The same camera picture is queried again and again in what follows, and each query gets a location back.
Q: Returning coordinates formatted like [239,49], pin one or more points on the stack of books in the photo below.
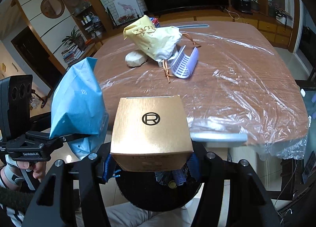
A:
[72,54]

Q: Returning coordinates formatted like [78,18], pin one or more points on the yellow wall sign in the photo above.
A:
[3,66]

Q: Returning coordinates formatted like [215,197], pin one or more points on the dark figurine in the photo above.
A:
[284,14]

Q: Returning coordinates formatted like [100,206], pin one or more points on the giraffe picture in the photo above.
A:
[126,8]

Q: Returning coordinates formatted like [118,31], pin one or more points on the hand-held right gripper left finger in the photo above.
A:
[108,169]

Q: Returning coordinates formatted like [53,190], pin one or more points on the blue plastic bag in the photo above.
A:
[76,103]

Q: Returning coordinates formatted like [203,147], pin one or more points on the small wooden side table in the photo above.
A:
[92,47]

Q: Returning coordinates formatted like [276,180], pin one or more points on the potted plant with long leaves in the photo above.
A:
[74,37]

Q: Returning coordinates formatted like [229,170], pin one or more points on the red and blue box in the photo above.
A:
[155,21]

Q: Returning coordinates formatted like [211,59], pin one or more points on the black coffee machine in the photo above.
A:
[245,1]

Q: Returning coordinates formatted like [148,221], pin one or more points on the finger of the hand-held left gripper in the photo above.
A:
[40,120]
[66,139]

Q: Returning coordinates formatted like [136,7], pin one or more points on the dark wooden door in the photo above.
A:
[34,54]

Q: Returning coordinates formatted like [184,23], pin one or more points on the dark glass table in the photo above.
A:
[307,108]

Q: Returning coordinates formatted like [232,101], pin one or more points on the person's grey pants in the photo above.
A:
[138,216]

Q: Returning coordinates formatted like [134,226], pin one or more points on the grey table slot plate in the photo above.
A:
[197,26]

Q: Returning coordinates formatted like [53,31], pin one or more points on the round wooden wall plaque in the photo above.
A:
[52,7]

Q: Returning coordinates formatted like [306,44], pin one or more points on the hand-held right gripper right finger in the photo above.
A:
[193,166]

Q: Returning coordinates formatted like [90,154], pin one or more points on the wooden sideboard cabinet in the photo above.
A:
[271,32]

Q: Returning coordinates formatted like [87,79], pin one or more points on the black round bin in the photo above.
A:
[160,199]

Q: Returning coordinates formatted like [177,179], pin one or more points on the blue hair roller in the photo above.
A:
[176,179]

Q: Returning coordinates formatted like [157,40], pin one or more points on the lilac plastic comb rack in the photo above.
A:
[186,65]

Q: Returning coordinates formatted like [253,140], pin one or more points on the person's left hand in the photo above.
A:
[37,170]

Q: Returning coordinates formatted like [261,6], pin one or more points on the person's left forearm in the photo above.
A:
[9,207]

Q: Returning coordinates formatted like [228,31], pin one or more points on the white round paper wad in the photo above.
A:
[135,59]

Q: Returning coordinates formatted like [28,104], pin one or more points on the gold cardboard box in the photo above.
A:
[150,130]

